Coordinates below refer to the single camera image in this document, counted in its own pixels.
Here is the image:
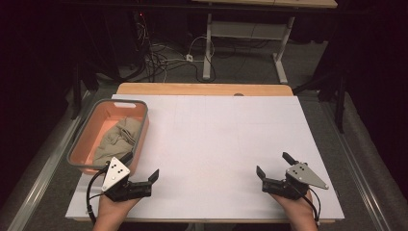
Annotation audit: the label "white board table cover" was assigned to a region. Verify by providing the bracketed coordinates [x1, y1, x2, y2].
[64, 93, 345, 222]

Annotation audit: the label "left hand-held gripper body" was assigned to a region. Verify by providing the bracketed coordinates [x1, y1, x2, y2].
[101, 156, 152, 203]

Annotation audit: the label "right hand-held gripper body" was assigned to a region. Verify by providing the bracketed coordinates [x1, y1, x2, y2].
[261, 162, 329, 201]

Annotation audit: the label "black stand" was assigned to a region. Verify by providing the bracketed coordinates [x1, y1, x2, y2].
[70, 61, 100, 120]
[292, 68, 349, 134]

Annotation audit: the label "metal floor rail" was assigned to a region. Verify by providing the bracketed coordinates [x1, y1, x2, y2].
[320, 99, 393, 231]
[6, 90, 92, 231]

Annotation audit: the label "person's left hand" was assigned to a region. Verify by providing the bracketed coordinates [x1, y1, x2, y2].
[92, 193, 142, 231]

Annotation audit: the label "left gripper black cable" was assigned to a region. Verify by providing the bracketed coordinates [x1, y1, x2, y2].
[85, 163, 112, 225]

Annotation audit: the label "person's right hand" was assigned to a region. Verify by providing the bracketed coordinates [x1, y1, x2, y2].
[269, 191, 319, 231]

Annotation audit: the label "white-legged wooden desk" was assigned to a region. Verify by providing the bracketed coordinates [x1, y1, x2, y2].
[191, 0, 340, 85]

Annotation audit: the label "tangle of floor cables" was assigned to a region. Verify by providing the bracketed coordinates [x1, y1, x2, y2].
[133, 13, 219, 84]

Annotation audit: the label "orange basket with grey rim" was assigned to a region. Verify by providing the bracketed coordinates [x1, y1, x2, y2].
[65, 98, 150, 178]

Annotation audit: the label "beige pants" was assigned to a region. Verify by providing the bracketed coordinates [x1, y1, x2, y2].
[92, 116, 143, 167]

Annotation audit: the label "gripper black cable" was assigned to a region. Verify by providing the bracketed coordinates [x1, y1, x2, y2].
[85, 163, 112, 225]
[301, 187, 322, 225]

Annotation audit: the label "wooden table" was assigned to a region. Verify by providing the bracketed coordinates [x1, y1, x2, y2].
[115, 82, 294, 97]

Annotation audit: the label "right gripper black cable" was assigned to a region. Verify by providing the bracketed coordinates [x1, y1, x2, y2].
[301, 187, 322, 225]

